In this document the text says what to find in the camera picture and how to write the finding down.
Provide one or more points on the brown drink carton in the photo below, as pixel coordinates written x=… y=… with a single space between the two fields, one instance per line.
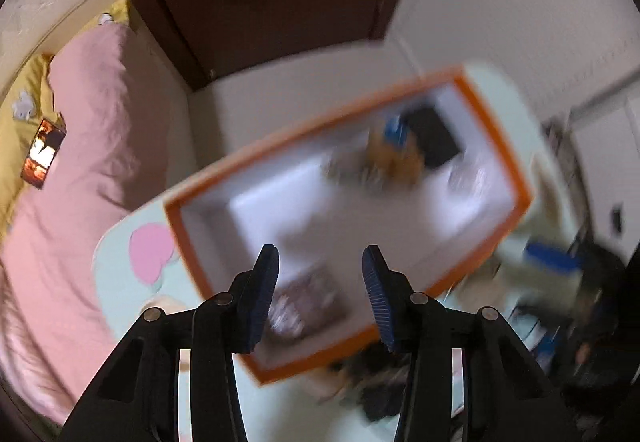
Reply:
x=305 y=307

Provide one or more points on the pink blanket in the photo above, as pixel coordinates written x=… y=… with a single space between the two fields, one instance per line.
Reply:
x=100 y=122

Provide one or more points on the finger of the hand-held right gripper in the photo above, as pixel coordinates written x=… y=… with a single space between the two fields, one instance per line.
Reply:
x=550 y=258

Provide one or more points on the white cabinet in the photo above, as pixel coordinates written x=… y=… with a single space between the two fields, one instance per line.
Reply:
x=605 y=147

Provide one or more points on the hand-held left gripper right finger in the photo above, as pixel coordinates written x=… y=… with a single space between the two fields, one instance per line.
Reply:
x=380 y=307

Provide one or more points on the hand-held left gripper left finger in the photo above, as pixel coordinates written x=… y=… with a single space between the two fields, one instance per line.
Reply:
x=260 y=302

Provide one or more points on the dark shiny pouch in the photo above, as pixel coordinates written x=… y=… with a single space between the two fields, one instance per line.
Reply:
x=432 y=137

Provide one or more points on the small blue item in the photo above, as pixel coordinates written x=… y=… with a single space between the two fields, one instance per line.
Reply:
x=395 y=129

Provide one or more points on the orange-brown item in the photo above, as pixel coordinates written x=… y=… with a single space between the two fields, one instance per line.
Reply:
x=395 y=162

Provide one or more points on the black lace-trimmed cloth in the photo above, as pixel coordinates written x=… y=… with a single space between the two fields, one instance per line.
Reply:
x=380 y=392

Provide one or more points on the orange cardboard box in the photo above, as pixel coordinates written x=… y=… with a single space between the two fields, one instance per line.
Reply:
x=300 y=202

